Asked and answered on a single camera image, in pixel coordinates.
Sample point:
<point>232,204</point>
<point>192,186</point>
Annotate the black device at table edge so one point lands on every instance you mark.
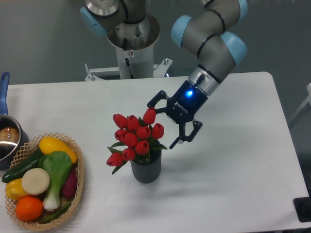
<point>303,208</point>

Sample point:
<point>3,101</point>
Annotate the yellow bell pepper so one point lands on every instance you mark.
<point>15,191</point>

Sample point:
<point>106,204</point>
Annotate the red tulip bouquet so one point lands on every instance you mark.
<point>137,140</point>

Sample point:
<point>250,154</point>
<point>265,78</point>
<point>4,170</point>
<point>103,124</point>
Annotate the yellow squash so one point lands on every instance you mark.
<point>50,144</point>

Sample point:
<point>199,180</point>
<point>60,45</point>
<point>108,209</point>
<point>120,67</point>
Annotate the white furniture piece right edge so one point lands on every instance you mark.
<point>302,109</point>

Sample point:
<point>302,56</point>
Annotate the orange fruit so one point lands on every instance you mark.
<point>29,208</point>

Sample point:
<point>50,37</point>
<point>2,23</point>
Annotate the green bok choy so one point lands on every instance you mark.
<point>58,165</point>

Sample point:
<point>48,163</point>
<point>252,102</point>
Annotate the beige round bun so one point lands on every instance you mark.
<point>35,181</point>

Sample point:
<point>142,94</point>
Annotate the blue handled saucepan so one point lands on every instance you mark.
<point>12,136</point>

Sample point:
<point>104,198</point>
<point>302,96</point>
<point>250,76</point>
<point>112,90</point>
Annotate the dark grey ribbed vase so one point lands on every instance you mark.
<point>147,171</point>

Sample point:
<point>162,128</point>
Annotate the purple sweet potato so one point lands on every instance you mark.
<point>70,186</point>

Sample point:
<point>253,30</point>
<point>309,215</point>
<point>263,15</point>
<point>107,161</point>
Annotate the white metal base frame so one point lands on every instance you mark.
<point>130,71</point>

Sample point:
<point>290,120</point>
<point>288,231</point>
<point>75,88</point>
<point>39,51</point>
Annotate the dark green cucumber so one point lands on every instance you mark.
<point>21,168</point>

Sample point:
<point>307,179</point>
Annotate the woven wicker basket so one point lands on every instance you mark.
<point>24,152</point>

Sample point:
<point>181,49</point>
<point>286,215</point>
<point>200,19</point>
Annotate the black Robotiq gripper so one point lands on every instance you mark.
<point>185,104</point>

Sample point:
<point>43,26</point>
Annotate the green bean pod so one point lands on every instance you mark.
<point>55,215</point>

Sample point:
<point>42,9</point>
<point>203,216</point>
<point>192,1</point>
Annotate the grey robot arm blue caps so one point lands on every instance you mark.
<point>133,32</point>

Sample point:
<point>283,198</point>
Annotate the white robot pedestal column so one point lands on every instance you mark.
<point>136,51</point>

